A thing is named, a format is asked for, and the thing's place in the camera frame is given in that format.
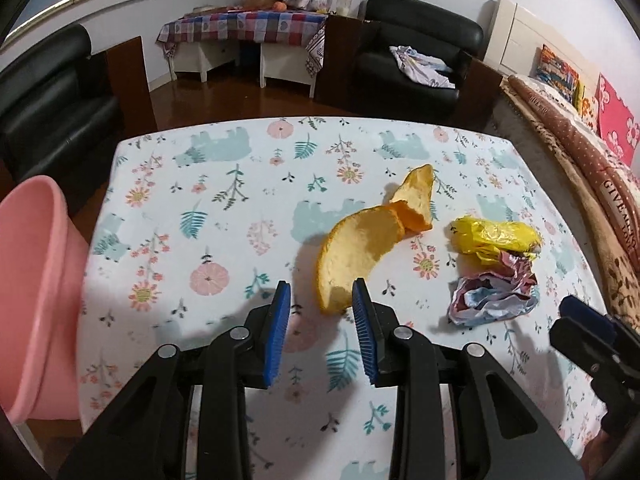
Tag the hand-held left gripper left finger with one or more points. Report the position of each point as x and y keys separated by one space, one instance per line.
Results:
x=277 y=335

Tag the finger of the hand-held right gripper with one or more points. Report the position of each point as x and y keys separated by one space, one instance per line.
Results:
x=582 y=312
x=580 y=342

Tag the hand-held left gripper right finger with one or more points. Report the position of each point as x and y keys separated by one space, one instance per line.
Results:
x=365 y=335

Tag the large orange peel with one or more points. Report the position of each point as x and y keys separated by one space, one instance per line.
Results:
x=350 y=250

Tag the colourful snack wrapper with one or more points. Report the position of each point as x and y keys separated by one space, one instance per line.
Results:
x=490 y=300

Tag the pink plastic bin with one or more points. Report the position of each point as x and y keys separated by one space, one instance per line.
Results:
x=40 y=285

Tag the bed with brown blanket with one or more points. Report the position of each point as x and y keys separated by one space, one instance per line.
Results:
x=620 y=270

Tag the yellow plastic bag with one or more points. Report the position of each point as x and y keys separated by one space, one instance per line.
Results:
x=490 y=235

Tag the small orange peel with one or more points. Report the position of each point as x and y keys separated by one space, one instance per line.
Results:
x=417 y=195

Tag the brown dotted quilt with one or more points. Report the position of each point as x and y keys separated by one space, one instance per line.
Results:
x=575 y=145

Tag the red floral pillow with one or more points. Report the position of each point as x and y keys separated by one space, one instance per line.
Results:
x=617 y=115

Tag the yellow patterned pillow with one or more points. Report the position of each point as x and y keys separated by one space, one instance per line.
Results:
x=585 y=102

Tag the colourful striped pillow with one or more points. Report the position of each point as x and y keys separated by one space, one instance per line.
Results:
x=557 y=70

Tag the white low table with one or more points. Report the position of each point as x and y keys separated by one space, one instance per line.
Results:
x=280 y=67

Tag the pale crumpled cloth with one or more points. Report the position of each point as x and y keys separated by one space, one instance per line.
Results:
x=420 y=67

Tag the white bed headboard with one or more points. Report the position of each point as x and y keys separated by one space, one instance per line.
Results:
x=520 y=30

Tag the black armchair with wooden sides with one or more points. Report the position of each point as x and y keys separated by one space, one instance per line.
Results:
x=400 y=35
x=50 y=110

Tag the white side table, checkered cloth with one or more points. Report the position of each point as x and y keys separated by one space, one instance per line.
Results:
x=240 y=25

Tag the whole orange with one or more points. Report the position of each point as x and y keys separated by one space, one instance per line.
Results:
x=279 y=5

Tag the clear plastic cup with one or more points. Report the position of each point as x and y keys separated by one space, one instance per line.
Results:
x=343 y=6

